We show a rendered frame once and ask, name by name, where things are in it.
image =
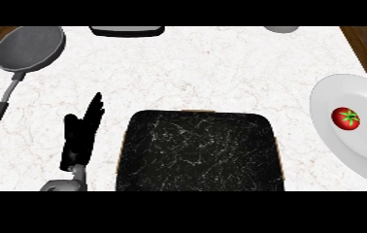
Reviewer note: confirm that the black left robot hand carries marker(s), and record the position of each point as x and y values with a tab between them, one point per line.
81	133

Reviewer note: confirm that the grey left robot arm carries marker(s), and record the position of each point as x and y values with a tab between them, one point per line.
71	182

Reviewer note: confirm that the black marbled tray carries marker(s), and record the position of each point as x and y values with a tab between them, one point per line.
199	152

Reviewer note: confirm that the white plate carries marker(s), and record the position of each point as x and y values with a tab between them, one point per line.
336	136

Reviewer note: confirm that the red tomato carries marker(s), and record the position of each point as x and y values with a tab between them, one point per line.
345	118

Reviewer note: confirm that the grey frying pan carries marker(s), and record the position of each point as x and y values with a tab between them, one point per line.
28	50

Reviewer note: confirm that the grey round object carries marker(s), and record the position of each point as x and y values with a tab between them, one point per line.
282	29

